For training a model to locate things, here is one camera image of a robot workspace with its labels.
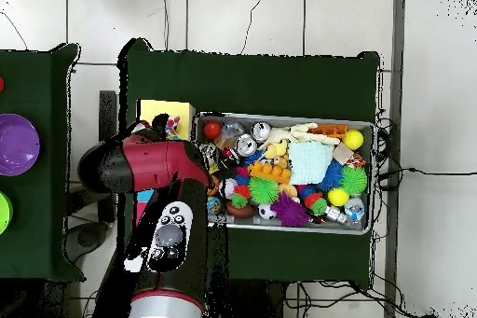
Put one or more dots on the bright green spiky ball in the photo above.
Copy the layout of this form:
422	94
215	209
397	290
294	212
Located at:
264	191

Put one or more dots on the green cloth side table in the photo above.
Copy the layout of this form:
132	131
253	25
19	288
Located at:
37	251

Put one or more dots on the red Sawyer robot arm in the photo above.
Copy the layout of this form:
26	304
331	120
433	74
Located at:
156	165

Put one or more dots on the small red round item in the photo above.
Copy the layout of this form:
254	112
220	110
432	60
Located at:
1	83

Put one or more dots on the small baseball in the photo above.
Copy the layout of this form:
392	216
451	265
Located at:
229	188

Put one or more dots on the multicolour dotted wrapper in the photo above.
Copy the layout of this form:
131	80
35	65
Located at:
172	127

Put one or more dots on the dark grey rounded base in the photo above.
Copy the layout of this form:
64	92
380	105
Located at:
87	237

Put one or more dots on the orange toy building brick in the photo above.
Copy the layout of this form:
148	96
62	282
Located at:
269	171

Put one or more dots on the mint green cloth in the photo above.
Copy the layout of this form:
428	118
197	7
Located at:
309	163

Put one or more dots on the dark green table cloth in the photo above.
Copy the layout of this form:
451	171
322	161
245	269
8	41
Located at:
261	83

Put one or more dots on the wooden box with three holes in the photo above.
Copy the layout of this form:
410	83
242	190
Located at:
182	109

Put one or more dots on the purple plastic bowl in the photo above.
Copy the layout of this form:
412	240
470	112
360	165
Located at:
16	145

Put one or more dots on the blue spiky ball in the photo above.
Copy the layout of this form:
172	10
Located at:
331	176

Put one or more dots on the green round item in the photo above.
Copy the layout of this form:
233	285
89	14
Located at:
3	213

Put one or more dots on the yellow plush duck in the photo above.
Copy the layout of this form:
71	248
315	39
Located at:
275	150

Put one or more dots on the red-orange ball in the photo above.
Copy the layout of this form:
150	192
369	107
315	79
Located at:
212	129

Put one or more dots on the purple spiky toy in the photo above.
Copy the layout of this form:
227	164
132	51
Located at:
290	211

